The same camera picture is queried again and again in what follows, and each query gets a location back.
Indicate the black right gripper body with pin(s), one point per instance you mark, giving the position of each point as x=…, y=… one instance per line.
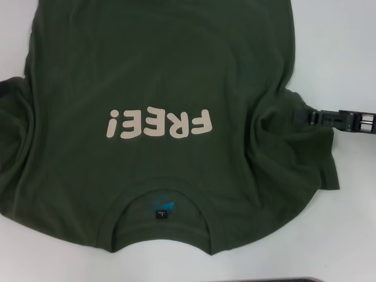
x=358, y=121

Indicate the dark green FREE t-shirt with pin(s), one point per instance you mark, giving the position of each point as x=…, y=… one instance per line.
x=164, y=73

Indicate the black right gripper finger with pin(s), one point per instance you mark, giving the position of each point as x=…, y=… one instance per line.
x=317, y=118

